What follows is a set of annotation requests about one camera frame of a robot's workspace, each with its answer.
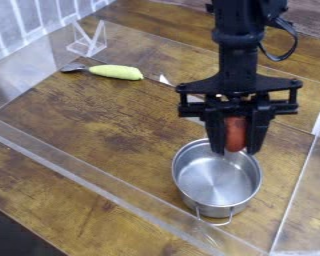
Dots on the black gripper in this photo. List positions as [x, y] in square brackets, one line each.
[272, 96]

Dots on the red and white toy mushroom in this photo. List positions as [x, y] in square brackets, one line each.
[235, 133]

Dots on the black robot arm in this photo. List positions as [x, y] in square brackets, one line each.
[238, 33]

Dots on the silver pot with handles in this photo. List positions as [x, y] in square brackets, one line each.
[217, 183]

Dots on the yellow-handled spoon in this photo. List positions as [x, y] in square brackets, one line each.
[113, 71]

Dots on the clear acrylic enclosure wall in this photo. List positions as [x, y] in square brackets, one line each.
[297, 239]

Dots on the clear acrylic triangle bracket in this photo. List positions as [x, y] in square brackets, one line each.
[88, 45]

